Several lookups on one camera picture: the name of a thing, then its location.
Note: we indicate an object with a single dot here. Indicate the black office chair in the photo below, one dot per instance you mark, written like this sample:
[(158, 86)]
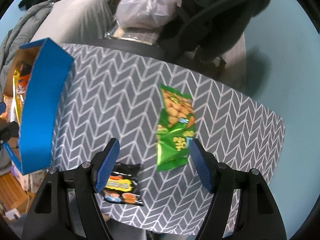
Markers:
[(209, 27)]

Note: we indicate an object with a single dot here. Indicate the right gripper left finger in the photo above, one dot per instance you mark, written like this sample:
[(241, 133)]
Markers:
[(103, 163)]

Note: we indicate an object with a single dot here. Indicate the orange snack bag in box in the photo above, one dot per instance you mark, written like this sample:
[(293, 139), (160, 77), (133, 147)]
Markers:
[(23, 79)]

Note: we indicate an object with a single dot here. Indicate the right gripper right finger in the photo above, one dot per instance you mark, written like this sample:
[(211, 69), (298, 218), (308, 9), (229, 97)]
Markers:
[(205, 164)]

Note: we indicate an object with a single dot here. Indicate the black noodle snack bag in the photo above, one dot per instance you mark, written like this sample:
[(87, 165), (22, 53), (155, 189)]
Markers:
[(122, 186)]

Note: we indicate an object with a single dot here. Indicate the blue cardboard box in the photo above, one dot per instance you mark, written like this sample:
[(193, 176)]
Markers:
[(30, 150)]

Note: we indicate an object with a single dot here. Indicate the green peanut snack bag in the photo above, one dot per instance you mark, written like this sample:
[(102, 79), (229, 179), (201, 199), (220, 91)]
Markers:
[(175, 129)]

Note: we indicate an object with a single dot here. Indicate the grey bed mattress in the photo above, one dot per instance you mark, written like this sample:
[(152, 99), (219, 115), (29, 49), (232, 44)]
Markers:
[(76, 21)]

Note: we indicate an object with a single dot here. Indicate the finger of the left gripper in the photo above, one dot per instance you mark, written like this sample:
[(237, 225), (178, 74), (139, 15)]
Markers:
[(9, 130)]

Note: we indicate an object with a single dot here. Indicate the white plastic bag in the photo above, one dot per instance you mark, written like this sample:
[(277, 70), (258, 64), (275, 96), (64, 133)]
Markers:
[(147, 14)]

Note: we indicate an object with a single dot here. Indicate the grey chevron ottoman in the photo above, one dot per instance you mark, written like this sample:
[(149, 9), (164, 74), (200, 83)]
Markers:
[(113, 94)]

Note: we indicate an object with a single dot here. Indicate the grey rumpled duvet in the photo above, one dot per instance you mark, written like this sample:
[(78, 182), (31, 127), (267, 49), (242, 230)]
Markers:
[(22, 33)]

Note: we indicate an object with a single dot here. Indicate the long yellow cracker pack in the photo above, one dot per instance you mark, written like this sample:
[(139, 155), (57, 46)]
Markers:
[(18, 106)]

